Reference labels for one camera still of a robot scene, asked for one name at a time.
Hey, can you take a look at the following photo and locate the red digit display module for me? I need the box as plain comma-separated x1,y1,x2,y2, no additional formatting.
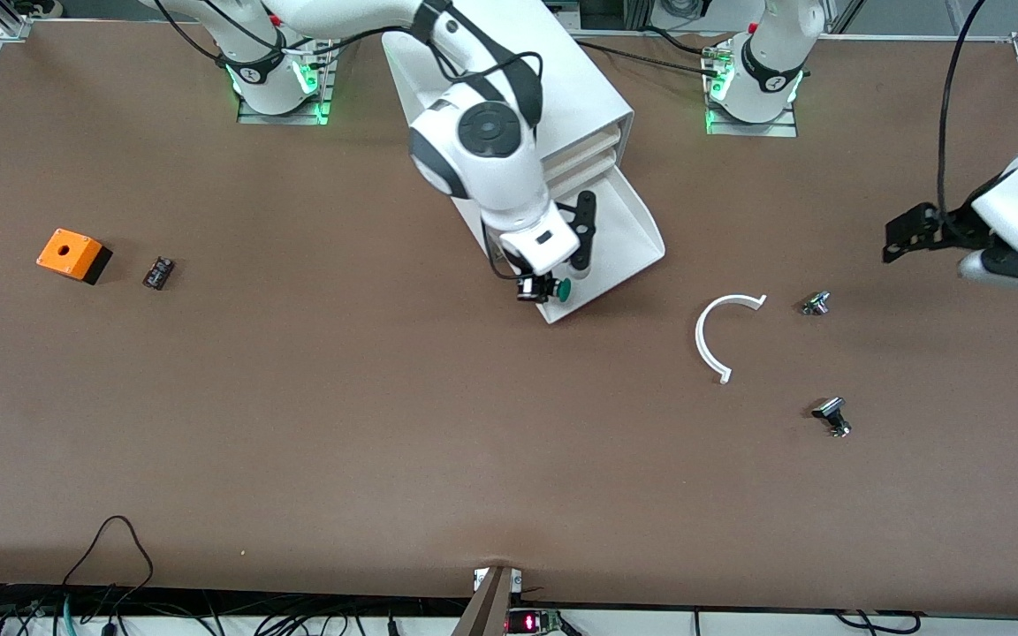
506,609,565,636

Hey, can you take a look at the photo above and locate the white curved plastic arc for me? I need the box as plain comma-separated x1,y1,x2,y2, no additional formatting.
695,294,768,385

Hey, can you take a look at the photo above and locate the black knob selector switch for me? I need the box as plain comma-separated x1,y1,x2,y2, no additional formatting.
811,397,853,439

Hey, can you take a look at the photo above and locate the black looped cable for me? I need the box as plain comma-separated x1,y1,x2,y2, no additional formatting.
63,516,155,612

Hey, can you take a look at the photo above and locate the white lowest cabinet drawer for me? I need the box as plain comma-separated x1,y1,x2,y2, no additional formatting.
530,163,667,325

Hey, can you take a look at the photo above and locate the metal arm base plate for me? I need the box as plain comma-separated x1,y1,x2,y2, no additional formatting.
704,49,800,138
237,25,338,126

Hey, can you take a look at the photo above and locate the orange button box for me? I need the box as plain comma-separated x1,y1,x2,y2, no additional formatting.
36,228,113,285

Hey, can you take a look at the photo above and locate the brown camera mount post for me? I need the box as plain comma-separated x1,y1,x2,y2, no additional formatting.
451,565,519,636

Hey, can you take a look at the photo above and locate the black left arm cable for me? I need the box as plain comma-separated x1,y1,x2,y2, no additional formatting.
937,0,1018,222

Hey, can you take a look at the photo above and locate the black table cable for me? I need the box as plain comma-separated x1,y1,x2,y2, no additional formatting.
573,25,733,79

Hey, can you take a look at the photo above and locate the green push button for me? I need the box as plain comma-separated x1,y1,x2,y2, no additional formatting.
518,276,574,304

